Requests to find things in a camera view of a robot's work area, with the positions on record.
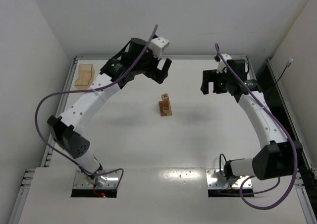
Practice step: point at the ribbed light wooden block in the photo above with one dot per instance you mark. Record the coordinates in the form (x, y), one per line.
(165, 109)

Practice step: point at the light wooden rectangular block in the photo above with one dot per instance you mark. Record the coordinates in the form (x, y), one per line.
(169, 111)

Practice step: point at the reddish brown rectangular block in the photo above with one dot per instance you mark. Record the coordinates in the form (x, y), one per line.
(160, 103)

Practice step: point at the transparent orange plastic box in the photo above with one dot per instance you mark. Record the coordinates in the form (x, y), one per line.
(85, 78)

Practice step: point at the wooden letter N cube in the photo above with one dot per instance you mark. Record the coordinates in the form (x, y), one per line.
(165, 97)

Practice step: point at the reddish wooden arch block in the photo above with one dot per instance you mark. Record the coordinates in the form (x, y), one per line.
(166, 103)

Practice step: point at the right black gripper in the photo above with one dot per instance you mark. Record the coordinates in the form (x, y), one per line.
(211, 78)

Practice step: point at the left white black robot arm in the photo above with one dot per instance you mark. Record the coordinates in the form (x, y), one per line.
(136, 57)

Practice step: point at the metal base plate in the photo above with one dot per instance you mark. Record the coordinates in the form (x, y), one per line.
(105, 182)
(216, 181)

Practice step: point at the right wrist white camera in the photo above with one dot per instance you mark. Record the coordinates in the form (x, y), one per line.
(222, 68)

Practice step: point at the wrist white camera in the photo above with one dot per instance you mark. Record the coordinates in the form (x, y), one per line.
(222, 68)
(158, 45)

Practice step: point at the black cable white plug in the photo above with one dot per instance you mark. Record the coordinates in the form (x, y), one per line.
(272, 87)

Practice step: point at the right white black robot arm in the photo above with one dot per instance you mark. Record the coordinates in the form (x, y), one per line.
(278, 155)

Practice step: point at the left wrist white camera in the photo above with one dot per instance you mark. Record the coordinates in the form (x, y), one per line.
(158, 45)

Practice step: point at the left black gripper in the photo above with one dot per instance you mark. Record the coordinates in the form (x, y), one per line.
(155, 73)

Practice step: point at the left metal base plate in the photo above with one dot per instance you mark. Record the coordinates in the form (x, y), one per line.
(105, 182)

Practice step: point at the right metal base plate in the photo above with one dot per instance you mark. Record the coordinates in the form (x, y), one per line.
(216, 181)

